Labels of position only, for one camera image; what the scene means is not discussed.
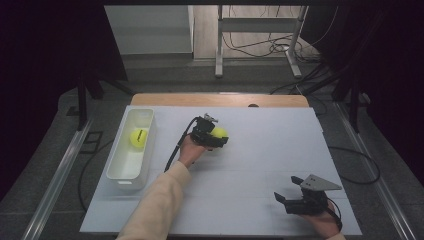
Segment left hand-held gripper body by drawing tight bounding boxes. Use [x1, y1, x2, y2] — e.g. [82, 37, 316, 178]
[189, 112, 220, 147]

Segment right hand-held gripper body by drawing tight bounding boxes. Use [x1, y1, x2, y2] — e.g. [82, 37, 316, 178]
[284, 173, 344, 216]

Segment yellow tennis ball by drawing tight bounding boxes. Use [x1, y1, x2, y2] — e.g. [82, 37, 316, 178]
[129, 128, 149, 149]
[209, 127, 230, 139]

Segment white plastic bin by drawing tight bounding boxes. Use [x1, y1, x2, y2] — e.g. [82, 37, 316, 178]
[105, 107, 158, 191]

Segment person's left hand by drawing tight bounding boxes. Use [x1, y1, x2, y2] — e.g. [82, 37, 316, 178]
[178, 134, 215, 170]

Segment person's right hand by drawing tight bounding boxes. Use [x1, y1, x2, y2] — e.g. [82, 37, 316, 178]
[299, 202, 342, 240]

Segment wooden table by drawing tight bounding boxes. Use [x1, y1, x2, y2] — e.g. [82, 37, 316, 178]
[130, 92, 311, 108]

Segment white table mat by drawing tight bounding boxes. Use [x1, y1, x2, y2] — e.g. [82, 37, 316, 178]
[79, 105, 363, 236]

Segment black stand legs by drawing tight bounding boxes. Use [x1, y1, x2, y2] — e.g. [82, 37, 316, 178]
[65, 74, 136, 132]
[299, 63, 372, 134]

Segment white cabinet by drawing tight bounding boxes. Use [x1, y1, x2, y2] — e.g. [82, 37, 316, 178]
[104, 4, 195, 56]

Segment dark curtain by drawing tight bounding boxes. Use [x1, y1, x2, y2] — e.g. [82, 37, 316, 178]
[0, 0, 129, 203]
[301, 0, 424, 188]

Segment left hand-held gripper black cable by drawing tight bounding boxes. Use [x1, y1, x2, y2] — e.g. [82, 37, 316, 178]
[163, 116, 201, 174]

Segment hand-held gripper black cable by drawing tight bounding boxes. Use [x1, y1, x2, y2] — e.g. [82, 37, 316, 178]
[163, 116, 201, 174]
[325, 196, 344, 232]

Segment right hand-held gripper black cable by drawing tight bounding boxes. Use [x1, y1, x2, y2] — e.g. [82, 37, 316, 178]
[325, 196, 344, 232]

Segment silver metal floor rail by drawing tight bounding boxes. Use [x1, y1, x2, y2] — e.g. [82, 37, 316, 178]
[334, 100, 418, 240]
[20, 119, 95, 240]

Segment black looped floor cable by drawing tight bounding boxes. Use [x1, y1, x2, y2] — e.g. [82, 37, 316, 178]
[327, 145, 382, 186]

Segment tangle of black floor cables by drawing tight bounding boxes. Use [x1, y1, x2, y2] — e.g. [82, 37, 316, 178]
[221, 4, 341, 96]

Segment grey metal stand frame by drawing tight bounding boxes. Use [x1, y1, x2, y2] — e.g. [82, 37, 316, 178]
[214, 4, 310, 80]

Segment black thin floor cable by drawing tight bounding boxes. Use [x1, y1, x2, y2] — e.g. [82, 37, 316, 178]
[77, 137, 116, 213]

